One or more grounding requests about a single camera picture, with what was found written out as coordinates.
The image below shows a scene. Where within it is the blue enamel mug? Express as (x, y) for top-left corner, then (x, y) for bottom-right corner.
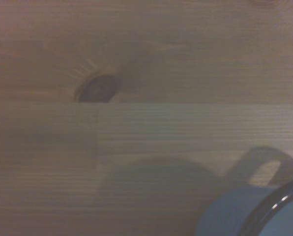
(194, 175), (293, 236)

